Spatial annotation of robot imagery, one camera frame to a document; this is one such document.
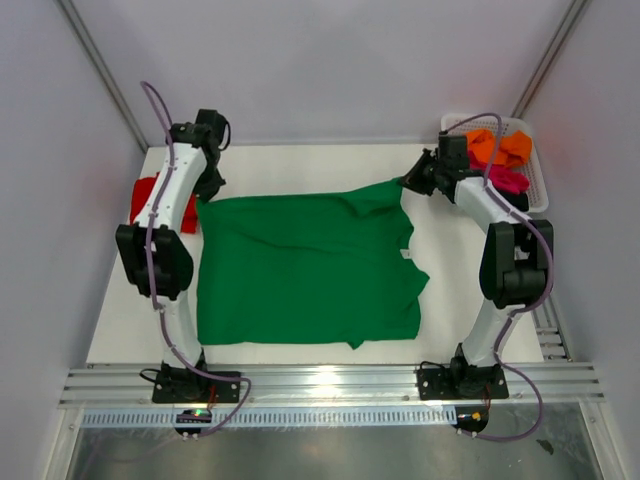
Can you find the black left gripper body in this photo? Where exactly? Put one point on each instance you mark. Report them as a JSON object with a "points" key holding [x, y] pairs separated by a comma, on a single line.
{"points": [[210, 180]]}

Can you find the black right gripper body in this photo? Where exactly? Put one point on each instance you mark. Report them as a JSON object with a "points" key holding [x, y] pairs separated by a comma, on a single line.
{"points": [[424, 177]]}

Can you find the green t shirt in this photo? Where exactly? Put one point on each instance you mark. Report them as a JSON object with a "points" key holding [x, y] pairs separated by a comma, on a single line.
{"points": [[308, 269]]}

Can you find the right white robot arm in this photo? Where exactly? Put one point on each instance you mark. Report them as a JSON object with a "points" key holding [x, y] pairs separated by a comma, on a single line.
{"points": [[514, 276]]}

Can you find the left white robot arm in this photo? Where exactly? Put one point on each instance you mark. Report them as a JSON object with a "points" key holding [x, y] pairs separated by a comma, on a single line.
{"points": [[157, 262]]}

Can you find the pink t shirt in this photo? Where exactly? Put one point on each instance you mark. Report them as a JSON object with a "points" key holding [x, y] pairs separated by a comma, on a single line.
{"points": [[507, 180]]}

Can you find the orange t shirt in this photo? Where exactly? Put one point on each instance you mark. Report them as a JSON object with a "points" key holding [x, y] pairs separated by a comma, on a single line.
{"points": [[514, 150]]}

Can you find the black t shirt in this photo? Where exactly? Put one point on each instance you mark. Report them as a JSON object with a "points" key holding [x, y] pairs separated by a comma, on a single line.
{"points": [[518, 201]]}

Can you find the folded red t shirt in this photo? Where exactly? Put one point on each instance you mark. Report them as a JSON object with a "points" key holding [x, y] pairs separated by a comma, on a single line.
{"points": [[140, 194]]}

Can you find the white plastic basket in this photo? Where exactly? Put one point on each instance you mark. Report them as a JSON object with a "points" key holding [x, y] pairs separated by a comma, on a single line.
{"points": [[537, 194]]}

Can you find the right black controller board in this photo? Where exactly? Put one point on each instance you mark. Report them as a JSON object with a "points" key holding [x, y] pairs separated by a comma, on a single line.
{"points": [[471, 420]]}

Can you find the black controller board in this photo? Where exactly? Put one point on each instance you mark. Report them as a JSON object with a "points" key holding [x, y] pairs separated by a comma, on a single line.
{"points": [[471, 420], [192, 422]]}

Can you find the left black controller board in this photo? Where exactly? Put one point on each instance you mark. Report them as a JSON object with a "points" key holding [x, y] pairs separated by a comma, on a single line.
{"points": [[192, 422]]}

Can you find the right corner frame post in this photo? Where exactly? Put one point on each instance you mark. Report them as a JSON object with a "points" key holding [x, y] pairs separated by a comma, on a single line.
{"points": [[563, 32]]}

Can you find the corner frame post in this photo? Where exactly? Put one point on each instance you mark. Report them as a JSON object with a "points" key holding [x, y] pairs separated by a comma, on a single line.
{"points": [[563, 32], [84, 38]]}

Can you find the left corner frame post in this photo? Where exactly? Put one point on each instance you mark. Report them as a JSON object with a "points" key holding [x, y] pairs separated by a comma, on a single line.
{"points": [[84, 38]]}

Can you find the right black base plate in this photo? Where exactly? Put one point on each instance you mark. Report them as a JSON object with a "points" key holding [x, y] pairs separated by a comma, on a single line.
{"points": [[474, 384]]}

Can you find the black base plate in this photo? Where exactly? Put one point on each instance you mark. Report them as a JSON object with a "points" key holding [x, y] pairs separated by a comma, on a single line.
{"points": [[225, 385], [474, 384]]}

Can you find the white slotted cable duct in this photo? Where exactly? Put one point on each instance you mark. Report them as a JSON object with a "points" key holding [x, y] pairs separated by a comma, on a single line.
{"points": [[272, 417]]}

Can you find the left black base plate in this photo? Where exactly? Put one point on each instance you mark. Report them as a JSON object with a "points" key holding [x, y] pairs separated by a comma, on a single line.
{"points": [[225, 385]]}

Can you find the aluminium front rail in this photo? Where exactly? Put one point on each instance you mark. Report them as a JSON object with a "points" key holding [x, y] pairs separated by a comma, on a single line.
{"points": [[120, 385]]}

